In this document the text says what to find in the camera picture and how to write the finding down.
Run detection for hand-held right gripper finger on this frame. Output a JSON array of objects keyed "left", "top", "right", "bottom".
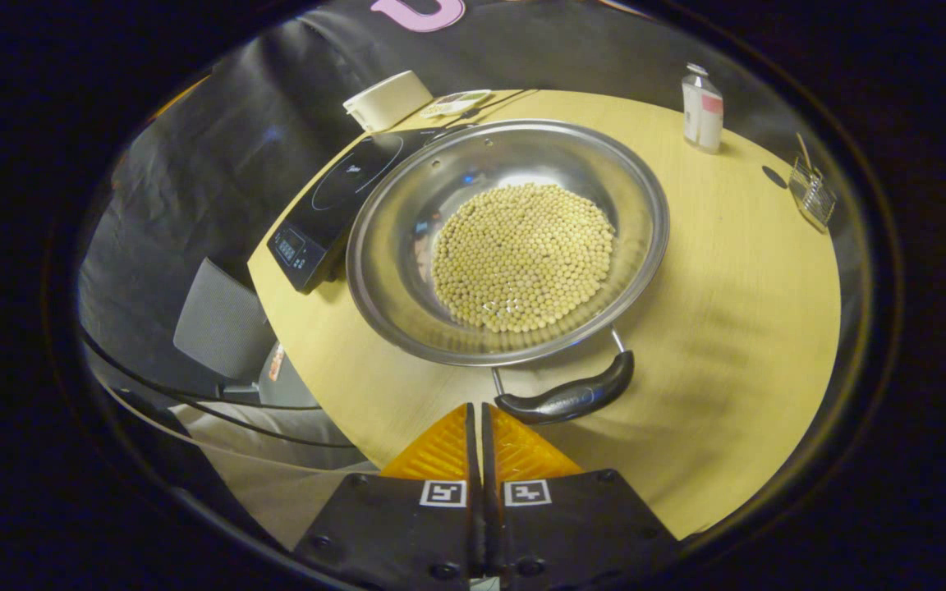
[
  {"left": 292, "top": 402, "right": 484, "bottom": 589},
  {"left": 481, "top": 402, "right": 679, "bottom": 591}
]

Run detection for stainless steel pot black handle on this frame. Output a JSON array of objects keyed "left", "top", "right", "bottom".
[{"left": 346, "top": 119, "right": 671, "bottom": 426}]

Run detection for black induction cooktop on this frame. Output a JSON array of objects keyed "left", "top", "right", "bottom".
[{"left": 266, "top": 127, "right": 457, "bottom": 295}]

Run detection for person's beige trousers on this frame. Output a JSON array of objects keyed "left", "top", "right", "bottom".
[{"left": 169, "top": 402, "right": 379, "bottom": 551}]

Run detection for pile of yellow soybeans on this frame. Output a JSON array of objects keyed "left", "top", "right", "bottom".
[{"left": 430, "top": 182, "right": 618, "bottom": 334}]

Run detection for grey mesh chair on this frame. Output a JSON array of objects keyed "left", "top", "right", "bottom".
[{"left": 173, "top": 257, "right": 277, "bottom": 387}]

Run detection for white divided dish with beans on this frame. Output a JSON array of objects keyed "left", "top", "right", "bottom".
[{"left": 420, "top": 89, "right": 494, "bottom": 118}]

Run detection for white toaster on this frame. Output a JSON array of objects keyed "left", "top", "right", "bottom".
[{"left": 342, "top": 70, "right": 434, "bottom": 134}]

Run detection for small white bottle red label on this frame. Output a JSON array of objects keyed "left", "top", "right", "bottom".
[{"left": 681, "top": 63, "right": 725, "bottom": 154}]

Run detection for black cable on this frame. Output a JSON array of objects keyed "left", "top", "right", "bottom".
[
  {"left": 79, "top": 328, "right": 324, "bottom": 411},
  {"left": 83, "top": 353, "right": 359, "bottom": 450}
]

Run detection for black power cord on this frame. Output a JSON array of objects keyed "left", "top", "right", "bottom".
[{"left": 440, "top": 89, "right": 541, "bottom": 136}]

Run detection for small wire basket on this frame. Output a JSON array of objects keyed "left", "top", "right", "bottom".
[{"left": 788, "top": 156, "right": 838, "bottom": 231}]

